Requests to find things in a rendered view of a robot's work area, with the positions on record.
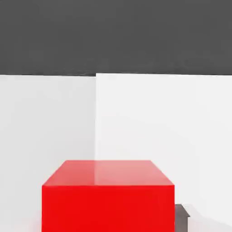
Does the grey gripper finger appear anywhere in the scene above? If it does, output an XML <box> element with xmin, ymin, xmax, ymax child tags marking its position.
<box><xmin>174</xmin><ymin>203</ymin><xmax>232</xmax><ymax>232</ymax></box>

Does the small red cube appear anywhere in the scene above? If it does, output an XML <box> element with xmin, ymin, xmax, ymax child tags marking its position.
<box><xmin>41</xmin><ymin>159</ymin><xmax>175</xmax><ymax>232</ymax></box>

